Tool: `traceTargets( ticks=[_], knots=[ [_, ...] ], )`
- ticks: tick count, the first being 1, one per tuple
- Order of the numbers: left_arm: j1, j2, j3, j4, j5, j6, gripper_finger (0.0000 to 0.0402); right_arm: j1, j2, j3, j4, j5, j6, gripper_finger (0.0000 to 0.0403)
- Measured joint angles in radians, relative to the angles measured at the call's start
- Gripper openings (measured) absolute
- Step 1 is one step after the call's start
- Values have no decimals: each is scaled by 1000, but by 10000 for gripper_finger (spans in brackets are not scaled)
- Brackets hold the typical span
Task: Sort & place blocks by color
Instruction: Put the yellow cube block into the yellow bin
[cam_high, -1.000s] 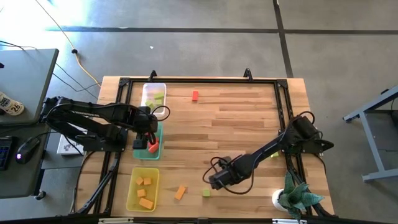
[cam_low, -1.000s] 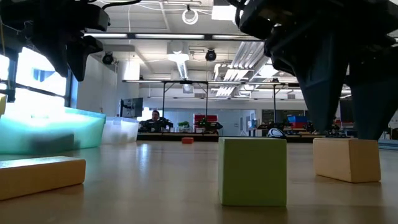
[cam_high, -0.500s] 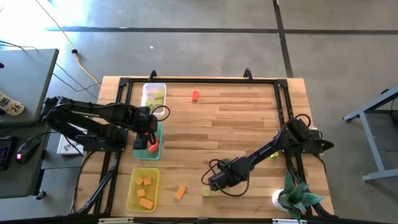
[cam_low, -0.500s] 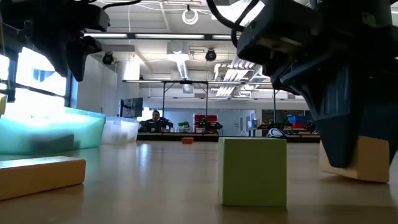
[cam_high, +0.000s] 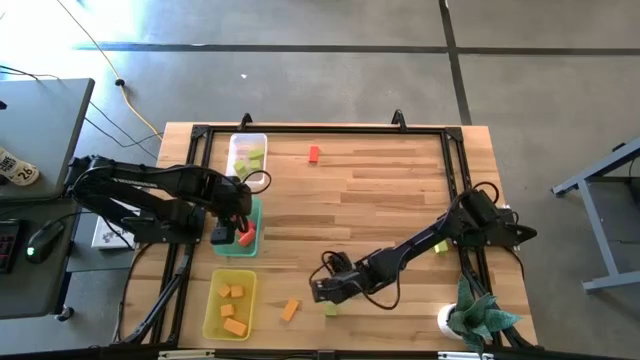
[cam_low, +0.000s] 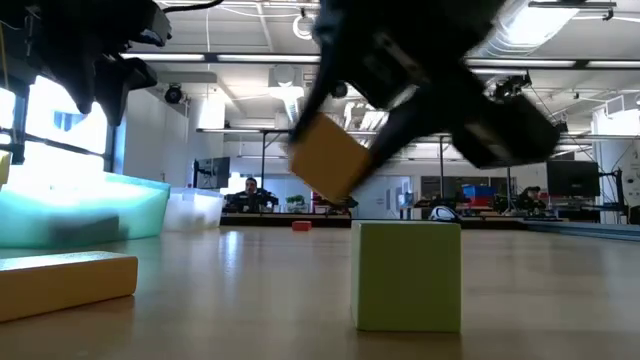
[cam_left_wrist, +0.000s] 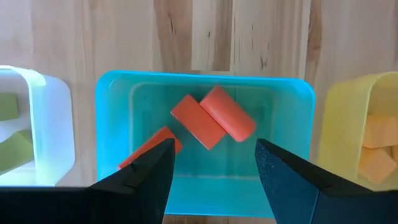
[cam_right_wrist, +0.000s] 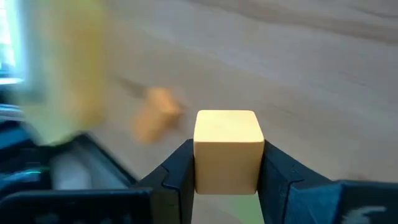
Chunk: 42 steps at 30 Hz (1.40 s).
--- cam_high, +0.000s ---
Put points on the orange wooden cube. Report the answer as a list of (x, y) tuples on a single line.
[(227, 310), (237, 291), (224, 290)]

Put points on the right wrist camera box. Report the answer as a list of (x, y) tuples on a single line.
[(340, 262)]

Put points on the orange rectangular wooden block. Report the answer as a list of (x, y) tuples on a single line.
[(290, 310), (235, 326)]

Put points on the yellow plastic bin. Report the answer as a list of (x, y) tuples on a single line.
[(247, 320)]

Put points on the black caster wheel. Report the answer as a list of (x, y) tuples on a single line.
[(64, 314)]

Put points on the black keyboard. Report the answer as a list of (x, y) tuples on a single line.
[(6, 247)]

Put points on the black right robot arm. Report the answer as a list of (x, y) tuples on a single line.
[(415, 242)]

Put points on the teal plastic bin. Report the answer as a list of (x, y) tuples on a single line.
[(230, 251)]

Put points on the silver metal bracket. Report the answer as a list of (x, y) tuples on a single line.
[(187, 355), (465, 356)]

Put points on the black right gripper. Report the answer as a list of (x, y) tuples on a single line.
[(332, 290)]

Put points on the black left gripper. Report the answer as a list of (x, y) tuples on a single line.
[(225, 235)]

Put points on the black aluminium table frame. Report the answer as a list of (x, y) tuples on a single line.
[(300, 129)]

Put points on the black computer mouse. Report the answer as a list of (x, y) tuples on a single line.
[(44, 242)]

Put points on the red rectangular wooden block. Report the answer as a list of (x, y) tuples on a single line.
[(247, 238), (313, 154), (251, 225)]

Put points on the grey desk top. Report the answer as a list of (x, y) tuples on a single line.
[(45, 130)]

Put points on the grey metal table frame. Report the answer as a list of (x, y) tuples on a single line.
[(600, 165)]

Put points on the clear plastic bin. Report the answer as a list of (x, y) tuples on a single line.
[(237, 145)]

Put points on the green rectangular wooden block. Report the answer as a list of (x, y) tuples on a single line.
[(441, 247), (256, 153)]

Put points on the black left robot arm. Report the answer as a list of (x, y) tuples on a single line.
[(150, 182)]

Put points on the green wooden cube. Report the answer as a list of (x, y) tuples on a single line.
[(255, 164), (331, 310), (239, 165), (241, 175)]

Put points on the snake plant in white pot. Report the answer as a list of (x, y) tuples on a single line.
[(472, 317)]

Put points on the dark desk top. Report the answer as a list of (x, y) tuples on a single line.
[(30, 285)]

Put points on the white printed box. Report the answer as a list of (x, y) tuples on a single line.
[(107, 239)]

